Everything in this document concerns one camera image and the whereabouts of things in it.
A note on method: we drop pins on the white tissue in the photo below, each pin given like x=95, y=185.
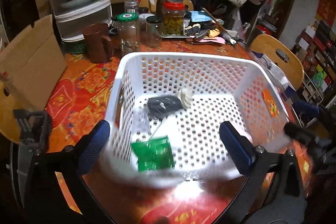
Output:
x=168, y=128

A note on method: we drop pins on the white perforated plastic basket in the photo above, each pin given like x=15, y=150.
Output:
x=210, y=77

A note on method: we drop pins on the orange printed card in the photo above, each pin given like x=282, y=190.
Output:
x=270, y=103

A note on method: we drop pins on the green lid glass jar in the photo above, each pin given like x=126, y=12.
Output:
x=128, y=35

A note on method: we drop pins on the blue face mask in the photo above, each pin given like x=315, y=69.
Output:
x=199, y=16

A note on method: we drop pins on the green woven basket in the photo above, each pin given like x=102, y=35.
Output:
x=76, y=48

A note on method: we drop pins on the brown mug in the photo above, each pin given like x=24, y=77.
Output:
x=97, y=43

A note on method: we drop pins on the red wall poster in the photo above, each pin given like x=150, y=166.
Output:
x=326, y=6

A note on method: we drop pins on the grey white striped ball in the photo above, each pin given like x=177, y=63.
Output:
x=185, y=98

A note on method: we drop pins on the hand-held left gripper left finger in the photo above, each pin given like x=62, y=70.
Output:
x=94, y=145

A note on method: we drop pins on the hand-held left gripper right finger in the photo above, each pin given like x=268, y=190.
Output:
x=235, y=145

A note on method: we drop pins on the red printed tablecloth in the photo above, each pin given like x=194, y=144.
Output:
x=84, y=87

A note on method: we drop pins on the shelf of boxes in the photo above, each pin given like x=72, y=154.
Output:
x=317, y=56

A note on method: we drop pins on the clear plastic bag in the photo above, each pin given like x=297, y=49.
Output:
x=141, y=119

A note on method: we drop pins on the red lid glass jar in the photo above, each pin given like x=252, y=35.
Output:
x=173, y=22

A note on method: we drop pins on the green foil packet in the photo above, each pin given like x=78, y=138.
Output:
x=153, y=153

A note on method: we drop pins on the open cardboard box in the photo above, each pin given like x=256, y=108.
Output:
x=31, y=64

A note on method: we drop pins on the small clear glass jar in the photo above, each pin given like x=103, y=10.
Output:
x=131, y=6

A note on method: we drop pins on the black lid glass jar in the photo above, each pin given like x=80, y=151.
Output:
x=154, y=32

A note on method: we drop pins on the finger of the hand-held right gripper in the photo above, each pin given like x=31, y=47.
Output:
x=296, y=132
x=305, y=108

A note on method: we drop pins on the black foil packet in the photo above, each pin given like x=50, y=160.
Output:
x=162, y=106

